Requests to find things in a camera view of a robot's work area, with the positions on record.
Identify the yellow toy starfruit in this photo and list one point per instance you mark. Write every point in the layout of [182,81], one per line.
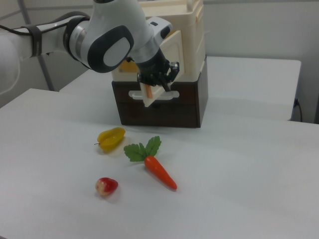
[111,142]

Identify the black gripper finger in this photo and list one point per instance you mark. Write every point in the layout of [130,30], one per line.
[175,68]
[167,87]

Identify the red toy wax apple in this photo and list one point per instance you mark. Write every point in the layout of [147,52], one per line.
[106,185]

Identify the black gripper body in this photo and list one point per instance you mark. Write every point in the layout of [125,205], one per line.
[153,69]

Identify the cream cabinet door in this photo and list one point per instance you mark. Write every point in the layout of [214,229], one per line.
[174,47]

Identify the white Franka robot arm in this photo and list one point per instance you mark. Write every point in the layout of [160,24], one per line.
[112,37]

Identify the dark brown wooden drawer box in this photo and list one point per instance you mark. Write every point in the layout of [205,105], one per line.
[179,107]

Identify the orange toy carrot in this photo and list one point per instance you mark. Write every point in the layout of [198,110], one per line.
[159,170]

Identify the cream plastic toy cabinet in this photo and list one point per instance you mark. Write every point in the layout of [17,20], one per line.
[192,37]

